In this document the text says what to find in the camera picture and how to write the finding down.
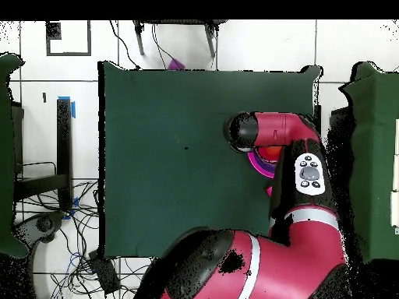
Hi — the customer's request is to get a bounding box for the large pink bowl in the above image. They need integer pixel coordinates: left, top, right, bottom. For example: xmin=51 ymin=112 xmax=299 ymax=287
xmin=247 ymin=149 xmax=277 ymax=180

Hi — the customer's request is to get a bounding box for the small pinkish red bowl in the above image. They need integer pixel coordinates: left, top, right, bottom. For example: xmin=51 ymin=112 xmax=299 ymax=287
xmin=255 ymin=146 xmax=283 ymax=164

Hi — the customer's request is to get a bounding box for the purple bowl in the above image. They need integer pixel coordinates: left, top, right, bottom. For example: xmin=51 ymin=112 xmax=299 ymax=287
xmin=251 ymin=148 xmax=278 ymax=175

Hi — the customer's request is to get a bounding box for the dark green tablecloth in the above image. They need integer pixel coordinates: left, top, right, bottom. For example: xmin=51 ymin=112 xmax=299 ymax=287
xmin=97 ymin=60 xmax=322 ymax=259

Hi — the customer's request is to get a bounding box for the small purple object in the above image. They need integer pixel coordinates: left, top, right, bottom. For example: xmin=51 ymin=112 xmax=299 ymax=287
xmin=167 ymin=58 xmax=185 ymax=72

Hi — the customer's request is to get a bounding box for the black metal stand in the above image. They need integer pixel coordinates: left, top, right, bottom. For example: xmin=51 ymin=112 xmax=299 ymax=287
xmin=323 ymin=105 xmax=355 ymax=150
xmin=13 ymin=96 xmax=76 ymax=211

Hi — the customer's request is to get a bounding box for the black power brick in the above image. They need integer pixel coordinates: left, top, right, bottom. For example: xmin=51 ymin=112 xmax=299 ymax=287
xmin=87 ymin=250 xmax=122 ymax=296

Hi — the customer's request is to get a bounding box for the green cloth covered table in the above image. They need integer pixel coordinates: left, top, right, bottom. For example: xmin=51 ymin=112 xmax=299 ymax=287
xmin=338 ymin=61 xmax=399 ymax=262
xmin=0 ymin=52 xmax=30 ymax=259

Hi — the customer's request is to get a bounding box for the black camera tripod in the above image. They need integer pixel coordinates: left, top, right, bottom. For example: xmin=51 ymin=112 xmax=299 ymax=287
xmin=132 ymin=19 xmax=228 ymax=58

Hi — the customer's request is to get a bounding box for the tangle of cables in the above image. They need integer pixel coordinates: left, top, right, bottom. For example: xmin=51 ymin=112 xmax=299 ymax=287
xmin=13 ymin=178 xmax=154 ymax=299

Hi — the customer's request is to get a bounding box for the dark grey pedestal leg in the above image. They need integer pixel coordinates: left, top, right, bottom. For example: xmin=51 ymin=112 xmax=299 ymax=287
xmin=13 ymin=210 xmax=65 ymax=245

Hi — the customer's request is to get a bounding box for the black square frame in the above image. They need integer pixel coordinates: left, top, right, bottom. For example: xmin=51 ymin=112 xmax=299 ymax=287
xmin=45 ymin=19 xmax=92 ymax=58

